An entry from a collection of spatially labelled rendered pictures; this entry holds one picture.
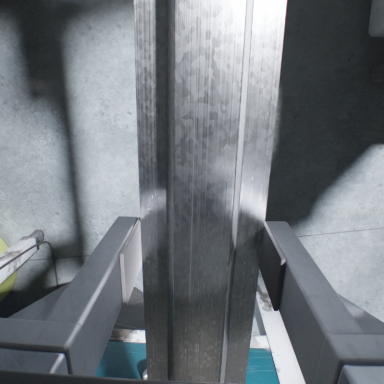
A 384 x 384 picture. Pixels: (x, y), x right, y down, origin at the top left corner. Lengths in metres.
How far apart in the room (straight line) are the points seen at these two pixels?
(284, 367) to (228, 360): 0.49
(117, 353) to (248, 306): 0.54
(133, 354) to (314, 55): 1.02
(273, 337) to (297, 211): 0.57
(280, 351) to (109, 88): 0.93
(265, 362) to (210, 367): 0.52
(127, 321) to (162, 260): 0.90
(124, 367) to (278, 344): 0.33
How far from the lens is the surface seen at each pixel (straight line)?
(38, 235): 1.27
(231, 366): 0.21
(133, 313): 1.08
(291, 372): 0.69
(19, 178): 1.28
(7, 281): 1.44
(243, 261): 0.16
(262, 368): 0.68
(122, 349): 0.70
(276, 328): 0.77
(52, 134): 1.17
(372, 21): 1.12
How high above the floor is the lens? 1.03
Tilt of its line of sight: 72 degrees down
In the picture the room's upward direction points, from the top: 174 degrees counter-clockwise
